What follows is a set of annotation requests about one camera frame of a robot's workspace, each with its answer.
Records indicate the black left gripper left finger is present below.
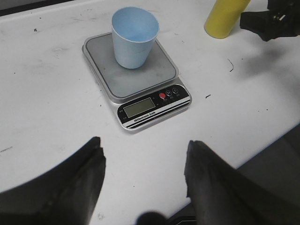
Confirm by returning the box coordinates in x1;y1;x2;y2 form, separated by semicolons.
0;137;106;225

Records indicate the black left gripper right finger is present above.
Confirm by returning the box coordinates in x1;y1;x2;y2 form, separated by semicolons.
184;141;300;225

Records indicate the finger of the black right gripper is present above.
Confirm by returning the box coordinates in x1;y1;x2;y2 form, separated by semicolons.
240;11;281;42

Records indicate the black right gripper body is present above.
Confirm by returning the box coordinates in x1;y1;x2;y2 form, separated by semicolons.
267;0;300;39

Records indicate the yellow squeeze bottle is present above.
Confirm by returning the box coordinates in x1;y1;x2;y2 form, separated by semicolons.
204;0;250;39

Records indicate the light blue plastic cup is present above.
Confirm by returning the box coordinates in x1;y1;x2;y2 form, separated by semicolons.
111;7;159;69

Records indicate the silver electronic kitchen scale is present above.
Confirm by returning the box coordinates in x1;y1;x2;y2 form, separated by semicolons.
82;32;192;132

